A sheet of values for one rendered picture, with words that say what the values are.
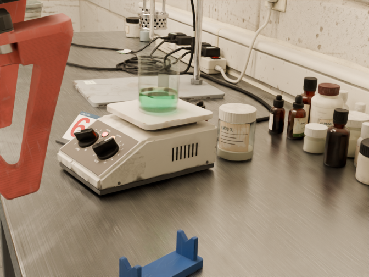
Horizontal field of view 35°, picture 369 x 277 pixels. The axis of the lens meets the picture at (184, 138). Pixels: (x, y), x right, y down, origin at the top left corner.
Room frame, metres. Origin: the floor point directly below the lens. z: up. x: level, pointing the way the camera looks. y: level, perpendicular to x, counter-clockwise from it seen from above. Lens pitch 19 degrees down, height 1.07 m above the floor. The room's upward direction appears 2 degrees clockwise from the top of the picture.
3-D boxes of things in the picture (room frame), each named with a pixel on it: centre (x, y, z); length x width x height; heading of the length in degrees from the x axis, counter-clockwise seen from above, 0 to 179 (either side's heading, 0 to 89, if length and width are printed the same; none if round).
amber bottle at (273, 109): (1.01, -0.17, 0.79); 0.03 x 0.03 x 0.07
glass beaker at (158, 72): (0.82, 0.04, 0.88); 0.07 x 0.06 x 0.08; 30
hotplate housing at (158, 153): (0.81, 0.06, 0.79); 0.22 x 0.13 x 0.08; 127
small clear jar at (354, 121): (0.91, -0.27, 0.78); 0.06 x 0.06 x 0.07
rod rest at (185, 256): (0.51, 0.02, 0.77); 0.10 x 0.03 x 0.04; 138
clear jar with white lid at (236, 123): (0.87, -0.08, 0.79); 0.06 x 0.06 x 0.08
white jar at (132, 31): (2.03, 0.19, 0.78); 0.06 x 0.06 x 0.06
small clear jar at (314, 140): (0.91, -0.22, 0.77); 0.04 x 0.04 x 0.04
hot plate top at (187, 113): (0.83, 0.04, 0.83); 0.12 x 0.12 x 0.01; 37
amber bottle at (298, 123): (0.98, -0.20, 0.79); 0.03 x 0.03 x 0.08
